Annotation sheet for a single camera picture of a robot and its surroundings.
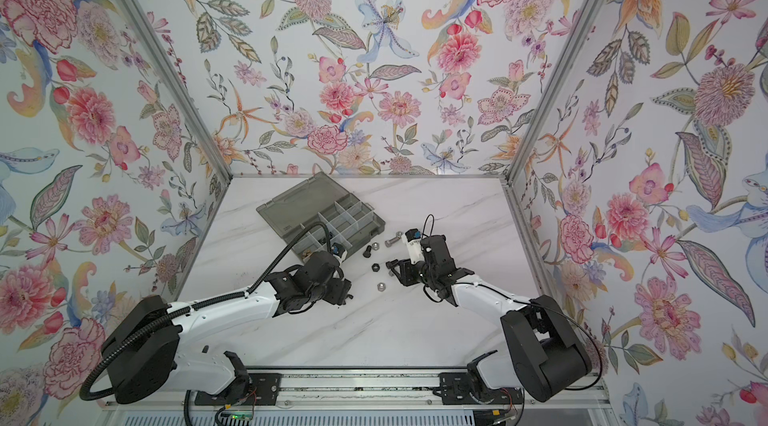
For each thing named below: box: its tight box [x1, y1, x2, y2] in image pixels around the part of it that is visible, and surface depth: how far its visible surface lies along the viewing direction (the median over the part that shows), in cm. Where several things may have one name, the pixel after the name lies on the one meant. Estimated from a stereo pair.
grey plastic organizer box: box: [256, 172, 386, 262], surface depth 110 cm
